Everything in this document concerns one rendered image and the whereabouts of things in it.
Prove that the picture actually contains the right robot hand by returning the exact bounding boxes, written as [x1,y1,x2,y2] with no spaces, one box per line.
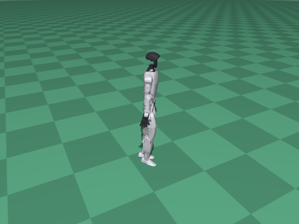
[140,114,150,127]

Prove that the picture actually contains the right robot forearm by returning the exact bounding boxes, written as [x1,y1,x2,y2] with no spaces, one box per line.
[144,96,151,117]

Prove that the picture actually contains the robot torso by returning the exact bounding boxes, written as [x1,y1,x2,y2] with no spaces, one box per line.
[143,68,159,112]

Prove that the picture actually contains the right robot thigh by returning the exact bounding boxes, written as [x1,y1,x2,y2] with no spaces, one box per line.
[144,111,157,142]

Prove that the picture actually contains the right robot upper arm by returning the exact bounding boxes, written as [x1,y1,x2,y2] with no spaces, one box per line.
[144,74,153,101]

